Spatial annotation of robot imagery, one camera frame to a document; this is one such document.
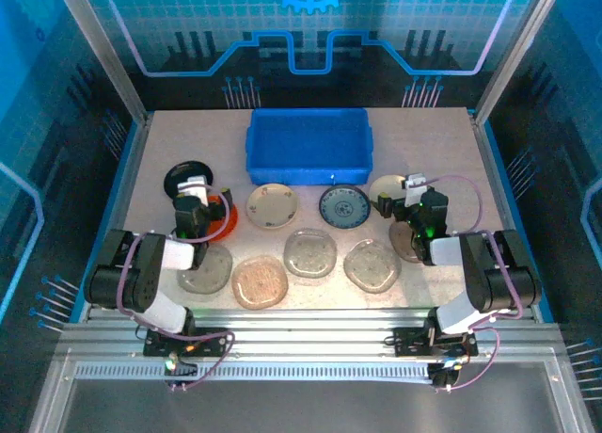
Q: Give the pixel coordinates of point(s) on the plain cream round plate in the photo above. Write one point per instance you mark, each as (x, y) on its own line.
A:
(388, 184)

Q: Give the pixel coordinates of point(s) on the clear square glass plate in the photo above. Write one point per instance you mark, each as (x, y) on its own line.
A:
(211, 273)
(310, 253)
(400, 240)
(371, 266)

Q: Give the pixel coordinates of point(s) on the blue white patterned plate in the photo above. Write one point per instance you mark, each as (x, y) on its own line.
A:
(344, 207)

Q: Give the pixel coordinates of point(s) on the black round plate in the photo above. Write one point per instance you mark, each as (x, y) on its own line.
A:
(181, 171)

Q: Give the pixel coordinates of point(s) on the cream floral round plate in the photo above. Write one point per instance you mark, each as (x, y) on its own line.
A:
(273, 206)

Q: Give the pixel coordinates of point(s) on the amber square glass plate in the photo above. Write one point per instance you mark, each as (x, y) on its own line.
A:
(259, 282)

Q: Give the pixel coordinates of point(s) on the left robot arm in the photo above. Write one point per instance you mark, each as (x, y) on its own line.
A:
(141, 263)

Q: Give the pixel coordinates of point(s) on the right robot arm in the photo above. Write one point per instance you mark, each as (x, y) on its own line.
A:
(489, 273)

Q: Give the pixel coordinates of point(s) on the blue plastic bin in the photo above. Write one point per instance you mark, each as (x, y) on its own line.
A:
(305, 141)

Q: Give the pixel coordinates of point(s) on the orange round plate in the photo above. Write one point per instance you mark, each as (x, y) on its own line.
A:
(233, 223)

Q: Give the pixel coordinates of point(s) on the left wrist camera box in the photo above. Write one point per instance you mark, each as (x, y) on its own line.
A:
(194, 187)

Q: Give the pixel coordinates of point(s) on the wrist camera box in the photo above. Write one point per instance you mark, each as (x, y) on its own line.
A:
(416, 181)
(194, 187)

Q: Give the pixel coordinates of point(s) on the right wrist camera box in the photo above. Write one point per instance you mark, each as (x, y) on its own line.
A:
(416, 181)

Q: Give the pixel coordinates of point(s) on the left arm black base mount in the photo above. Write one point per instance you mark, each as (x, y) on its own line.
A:
(211, 341)

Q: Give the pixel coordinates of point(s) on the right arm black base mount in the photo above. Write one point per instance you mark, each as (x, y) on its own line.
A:
(409, 341)

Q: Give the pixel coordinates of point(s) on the aluminium profile rail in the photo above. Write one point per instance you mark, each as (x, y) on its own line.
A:
(305, 331)

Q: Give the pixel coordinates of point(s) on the aluminium frame post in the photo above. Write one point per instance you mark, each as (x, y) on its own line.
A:
(108, 56)
(512, 56)

